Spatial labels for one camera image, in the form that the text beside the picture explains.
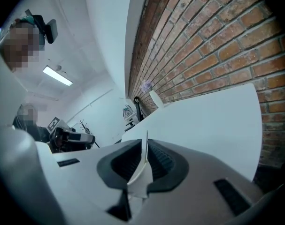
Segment person's head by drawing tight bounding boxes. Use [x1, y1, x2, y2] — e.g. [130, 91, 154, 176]
[0, 20, 46, 74]

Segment dark bare branch plant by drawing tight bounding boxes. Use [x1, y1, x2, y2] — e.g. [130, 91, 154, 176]
[76, 119, 94, 135]

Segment black head camera mount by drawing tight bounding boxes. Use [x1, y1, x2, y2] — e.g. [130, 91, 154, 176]
[24, 8, 59, 45]

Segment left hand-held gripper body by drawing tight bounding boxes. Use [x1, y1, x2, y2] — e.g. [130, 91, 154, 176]
[46, 116, 74, 151]

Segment ceiling light panel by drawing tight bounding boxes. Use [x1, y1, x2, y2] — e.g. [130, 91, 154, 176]
[42, 65, 74, 87]

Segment white table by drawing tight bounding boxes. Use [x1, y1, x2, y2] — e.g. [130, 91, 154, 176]
[120, 83, 263, 183]

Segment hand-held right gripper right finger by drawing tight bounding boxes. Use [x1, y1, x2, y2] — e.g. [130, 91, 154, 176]
[135, 138, 271, 225]

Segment purple flowers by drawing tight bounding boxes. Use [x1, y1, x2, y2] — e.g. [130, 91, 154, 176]
[141, 80, 154, 94]

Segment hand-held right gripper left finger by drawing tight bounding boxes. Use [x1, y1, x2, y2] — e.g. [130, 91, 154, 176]
[36, 138, 148, 225]

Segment white vase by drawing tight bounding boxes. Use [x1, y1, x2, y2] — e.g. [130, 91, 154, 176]
[148, 90, 165, 109]

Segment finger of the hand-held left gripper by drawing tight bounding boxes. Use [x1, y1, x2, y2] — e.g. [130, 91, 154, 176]
[68, 136, 96, 146]
[67, 129, 96, 142]

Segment teal white device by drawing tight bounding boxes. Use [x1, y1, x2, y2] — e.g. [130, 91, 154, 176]
[122, 105, 136, 121]

